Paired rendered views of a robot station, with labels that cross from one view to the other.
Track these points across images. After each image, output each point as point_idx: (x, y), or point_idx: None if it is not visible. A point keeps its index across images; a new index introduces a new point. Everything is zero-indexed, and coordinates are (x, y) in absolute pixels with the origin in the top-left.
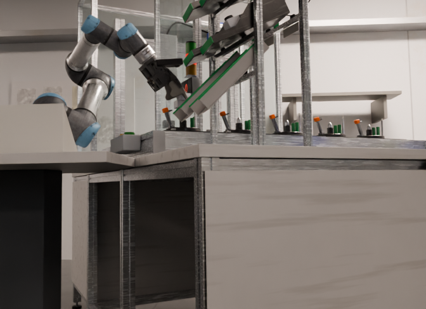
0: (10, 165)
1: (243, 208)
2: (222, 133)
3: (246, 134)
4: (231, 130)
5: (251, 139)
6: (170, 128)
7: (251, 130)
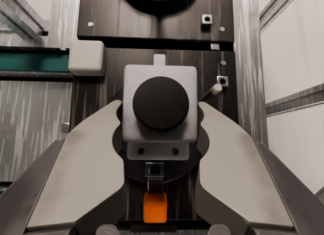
0: None
1: None
2: (262, 71)
3: (258, 13)
4: None
5: (266, 19)
6: (175, 179)
7: (279, 6)
